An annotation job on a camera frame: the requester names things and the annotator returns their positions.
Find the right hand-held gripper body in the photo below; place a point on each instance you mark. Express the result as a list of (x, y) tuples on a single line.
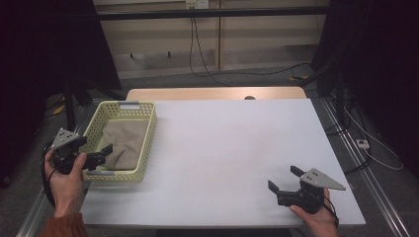
[(306, 197)]

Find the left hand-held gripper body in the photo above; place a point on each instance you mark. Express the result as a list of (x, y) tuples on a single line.
[(66, 151)]

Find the beige pants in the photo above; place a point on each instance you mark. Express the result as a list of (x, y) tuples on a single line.
[(126, 143)]

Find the pale yellow plastic basket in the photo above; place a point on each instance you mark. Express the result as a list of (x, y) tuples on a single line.
[(145, 138)]

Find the person's right hand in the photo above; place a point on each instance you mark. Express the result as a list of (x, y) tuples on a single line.
[(318, 223)]

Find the person's left hand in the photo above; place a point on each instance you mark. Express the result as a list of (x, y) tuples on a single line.
[(66, 189)]

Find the black metal stand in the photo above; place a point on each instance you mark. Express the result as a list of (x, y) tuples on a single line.
[(69, 108), (339, 98)]

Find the white power strip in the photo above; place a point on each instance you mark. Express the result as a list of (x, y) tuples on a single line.
[(362, 143)]

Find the black curtain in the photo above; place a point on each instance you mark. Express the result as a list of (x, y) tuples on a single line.
[(49, 65), (378, 65)]

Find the dark round table grommet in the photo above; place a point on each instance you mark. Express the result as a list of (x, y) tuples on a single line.
[(249, 97)]

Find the light wooden table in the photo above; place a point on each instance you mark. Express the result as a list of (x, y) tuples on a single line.
[(197, 94)]

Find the black horizontal bar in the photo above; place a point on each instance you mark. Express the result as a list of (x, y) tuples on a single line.
[(210, 13)]

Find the aluminium floor rail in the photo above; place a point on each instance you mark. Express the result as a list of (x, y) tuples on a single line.
[(362, 171), (33, 214)]

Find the white wall socket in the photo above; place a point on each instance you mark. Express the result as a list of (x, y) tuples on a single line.
[(197, 4)]

